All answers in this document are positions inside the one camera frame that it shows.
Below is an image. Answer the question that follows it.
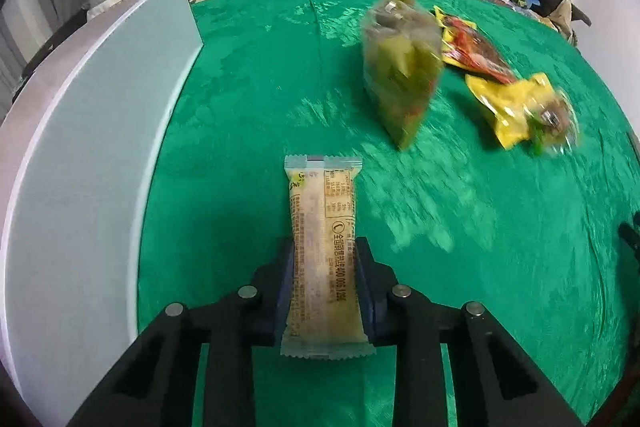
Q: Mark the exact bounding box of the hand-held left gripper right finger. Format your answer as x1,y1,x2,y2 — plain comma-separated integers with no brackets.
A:
352,237,583,427

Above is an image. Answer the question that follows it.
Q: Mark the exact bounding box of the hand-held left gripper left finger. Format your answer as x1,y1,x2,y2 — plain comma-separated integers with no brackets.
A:
67,237,296,427

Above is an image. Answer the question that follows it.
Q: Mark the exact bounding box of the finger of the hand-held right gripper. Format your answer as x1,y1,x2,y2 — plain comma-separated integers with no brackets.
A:
617,214,640,269

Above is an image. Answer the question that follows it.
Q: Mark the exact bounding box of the beige snack bar packet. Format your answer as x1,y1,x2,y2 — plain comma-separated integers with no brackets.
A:
280,154,377,361

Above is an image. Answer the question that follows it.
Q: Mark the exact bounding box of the white storage box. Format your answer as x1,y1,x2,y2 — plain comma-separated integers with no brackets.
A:
0,0,203,423

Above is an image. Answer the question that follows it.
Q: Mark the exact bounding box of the red and yellow snack packet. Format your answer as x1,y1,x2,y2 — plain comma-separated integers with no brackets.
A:
432,6,519,86

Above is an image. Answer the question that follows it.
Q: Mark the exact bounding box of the yellow sausage snack packet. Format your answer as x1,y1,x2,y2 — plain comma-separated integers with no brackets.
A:
465,73,582,157

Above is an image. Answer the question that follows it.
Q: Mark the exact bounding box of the green pickle snack bag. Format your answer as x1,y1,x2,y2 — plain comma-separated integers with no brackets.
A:
361,0,446,152

